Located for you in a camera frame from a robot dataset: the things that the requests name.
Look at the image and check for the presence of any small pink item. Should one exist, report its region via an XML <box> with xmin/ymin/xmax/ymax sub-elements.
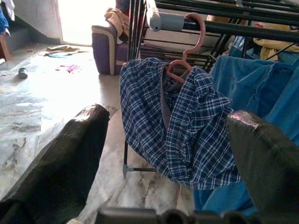
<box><xmin>59</xmin><ymin>64</ymin><xmax>81</xmax><ymax>75</ymax></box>

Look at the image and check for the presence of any pale yellow towel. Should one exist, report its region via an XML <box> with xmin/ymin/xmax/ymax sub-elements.
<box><xmin>253</xmin><ymin>37</ymin><xmax>299</xmax><ymax>62</ymax></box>

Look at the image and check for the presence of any bright blue garment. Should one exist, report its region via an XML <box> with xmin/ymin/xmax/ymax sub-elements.
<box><xmin>193</xmin><ymin>55</ymin><xmax>299</xmax><ymax>217</ymax></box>

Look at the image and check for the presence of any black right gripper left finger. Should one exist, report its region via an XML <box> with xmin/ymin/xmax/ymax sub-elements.
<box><xmin>0</xmin><ymin>104</ymin><xmax>110</xmax><ymax>224</ymax></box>

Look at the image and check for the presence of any blue plaid shirt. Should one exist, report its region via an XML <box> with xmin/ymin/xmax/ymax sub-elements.
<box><xmin>119</xmin><ymin>57</ymin><xmax>241</xmax><ymax>190</ymax></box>

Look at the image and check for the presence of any black metal drying rack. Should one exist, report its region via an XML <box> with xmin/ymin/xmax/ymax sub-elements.
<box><xmin>122</xmin><ymin>0</ymin><xmax>299</xmax><ymax>179</ymax></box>

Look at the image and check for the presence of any purple and cream armchair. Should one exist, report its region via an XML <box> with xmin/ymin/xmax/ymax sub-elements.
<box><xmin>91</xmin><ymin>22</ymin><xmax>131</xmax><ymax>76</ymax></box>

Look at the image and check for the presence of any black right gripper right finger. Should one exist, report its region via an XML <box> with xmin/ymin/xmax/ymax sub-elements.
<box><xmin>226</xmin><ymin>111</ymin><xmax>299</xmax><ymax>213</ymax></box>

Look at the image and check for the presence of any blue cloth bundle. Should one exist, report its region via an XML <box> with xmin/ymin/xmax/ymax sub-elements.
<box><xmin>0</xmin><ymin>0</ymin><xmax>12</xmax><ymax>37</ymax></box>

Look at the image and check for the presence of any beige floor cloth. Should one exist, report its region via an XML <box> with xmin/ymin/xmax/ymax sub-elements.
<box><xmin>38</xmin><ymin>45</ymin><xmax>80</xmax><ymax>56</ymax></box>

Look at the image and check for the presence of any pink plastic hanger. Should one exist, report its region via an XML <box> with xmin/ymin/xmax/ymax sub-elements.
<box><xmin>166</xmin><ymin>13</ymin><xmax>206</xmax><ymax>84</ymax></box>

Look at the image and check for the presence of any light blue flat item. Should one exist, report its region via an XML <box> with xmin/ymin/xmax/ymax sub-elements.
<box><xmin>48</xmin><ymin>52</ymin><xmax>75</xmax><ymax>58</ymax></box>

